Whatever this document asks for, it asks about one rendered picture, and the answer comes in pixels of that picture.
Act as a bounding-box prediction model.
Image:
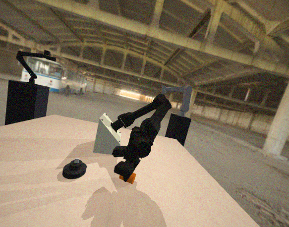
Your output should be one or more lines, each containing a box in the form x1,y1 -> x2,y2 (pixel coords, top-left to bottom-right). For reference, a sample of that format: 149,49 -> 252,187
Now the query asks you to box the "orange knob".
119,173 -> 136,184

